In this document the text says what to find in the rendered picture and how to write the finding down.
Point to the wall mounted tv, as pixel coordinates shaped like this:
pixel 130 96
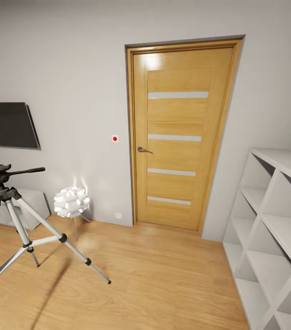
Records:
pixel 16 129

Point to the camera tripod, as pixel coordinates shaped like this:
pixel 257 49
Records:
pixel 6 195

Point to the bookcase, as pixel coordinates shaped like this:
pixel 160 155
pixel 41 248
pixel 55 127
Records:
pixel 35 199
pixel 257 239

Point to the electric switch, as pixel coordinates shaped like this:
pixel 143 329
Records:
pixel 115 138

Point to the door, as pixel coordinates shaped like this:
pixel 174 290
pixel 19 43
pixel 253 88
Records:
pixel 178 100

